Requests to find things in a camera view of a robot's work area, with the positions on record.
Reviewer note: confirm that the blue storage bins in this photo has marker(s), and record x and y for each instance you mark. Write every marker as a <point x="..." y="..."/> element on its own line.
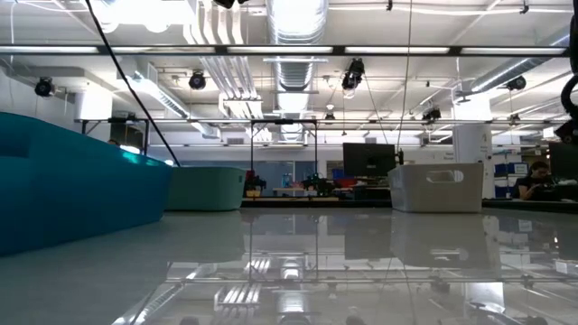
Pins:
<point x="506" y="180"/>

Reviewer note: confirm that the silver ventilation duct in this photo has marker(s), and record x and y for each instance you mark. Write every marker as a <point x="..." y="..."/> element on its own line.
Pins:
<point x="295" y="72"/>

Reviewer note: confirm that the black computer monitor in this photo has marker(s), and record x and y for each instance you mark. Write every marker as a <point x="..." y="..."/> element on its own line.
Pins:
<point x="368" y="160"/>
<point x="564" y="160"/>

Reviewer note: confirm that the white pillar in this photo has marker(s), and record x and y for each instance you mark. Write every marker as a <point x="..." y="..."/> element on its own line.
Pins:
<point x="472" y="144"/>

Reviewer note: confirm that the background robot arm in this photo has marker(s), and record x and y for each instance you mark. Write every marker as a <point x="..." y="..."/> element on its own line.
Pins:
<point x="253" y="184"/>
<point x="316" y="182"/>

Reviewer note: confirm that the white plastic bin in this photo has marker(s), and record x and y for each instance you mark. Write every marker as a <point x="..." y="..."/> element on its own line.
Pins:
<point x="433" y="194"/>

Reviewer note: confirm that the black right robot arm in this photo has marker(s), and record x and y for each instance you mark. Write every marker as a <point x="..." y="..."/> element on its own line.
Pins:
<point x="574" y="40"/>

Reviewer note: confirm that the black background frame stand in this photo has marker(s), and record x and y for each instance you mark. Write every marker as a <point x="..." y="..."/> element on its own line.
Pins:
<point x="283" y="121"/>

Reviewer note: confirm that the silver duct pipe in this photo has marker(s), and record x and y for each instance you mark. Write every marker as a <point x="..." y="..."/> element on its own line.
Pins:
<point x="519" y="67"/>

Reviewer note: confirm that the black aluminium table frame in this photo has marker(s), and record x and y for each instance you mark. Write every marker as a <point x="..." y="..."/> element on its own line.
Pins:
<point x="316" y="204"/>

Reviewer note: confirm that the person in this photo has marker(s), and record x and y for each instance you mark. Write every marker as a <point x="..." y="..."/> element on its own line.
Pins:
<point x="535" y="178"/>
<point x="113" y="142"/>

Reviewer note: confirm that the blue plastic bin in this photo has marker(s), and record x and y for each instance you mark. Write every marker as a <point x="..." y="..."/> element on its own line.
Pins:
<point x="68" y="189"/>

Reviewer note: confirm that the teal plastic bin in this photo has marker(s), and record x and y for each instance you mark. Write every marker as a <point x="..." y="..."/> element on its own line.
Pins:
<point x="203" y="189"/>

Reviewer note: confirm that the overhead LED light bar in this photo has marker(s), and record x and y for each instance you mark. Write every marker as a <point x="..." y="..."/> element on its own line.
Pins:
<point x="280" y="49"/>

